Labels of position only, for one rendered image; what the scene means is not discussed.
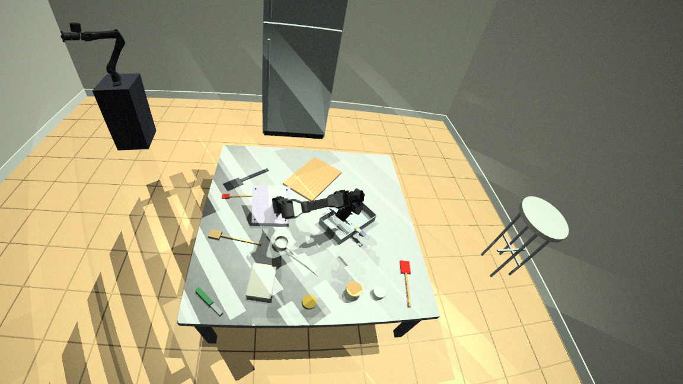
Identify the red spatula with wooden handle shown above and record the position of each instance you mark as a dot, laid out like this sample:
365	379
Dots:
405	269

